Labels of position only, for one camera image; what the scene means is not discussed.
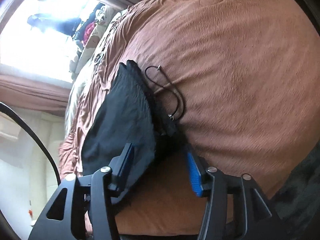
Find black cable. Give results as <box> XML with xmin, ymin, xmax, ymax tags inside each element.
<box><xmin>0</xmin><ymin>101</ymin><xmax>62</xmax><ymax>185</ymax></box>

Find beige patterned pillow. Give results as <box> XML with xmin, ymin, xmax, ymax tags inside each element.
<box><xmin>68</xmin><ymin>6</ymin><xmax>123</xmax><ymax>81</ymax></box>

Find brown bed blanket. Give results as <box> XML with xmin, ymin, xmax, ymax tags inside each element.
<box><xmin>59</xmin><ymin>0</ymin><xmax>319</xmax><ymax>236</ymax></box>

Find cream padded headboard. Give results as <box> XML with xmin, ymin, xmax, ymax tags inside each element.
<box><xmin>1</xmin><ymin>108</ymin><xmax>65</xmax><ymax>235</ymax></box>

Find black pants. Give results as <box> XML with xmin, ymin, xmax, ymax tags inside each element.
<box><xmin>81</xmin><ymin>60</ymin><xmax>186</xmax><ymax>199</ymax></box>

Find pile of clothes on sill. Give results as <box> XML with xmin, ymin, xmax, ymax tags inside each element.
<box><xmin>73</xmin><ymin>3</ymin><xmax>104</xmax><ymax>46</ymax></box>

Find left pink curtain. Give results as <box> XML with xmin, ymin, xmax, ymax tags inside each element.
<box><xmin>1</xmin><ymin>74</ymin><xmax>70</xmax><ymax>116</ymax></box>

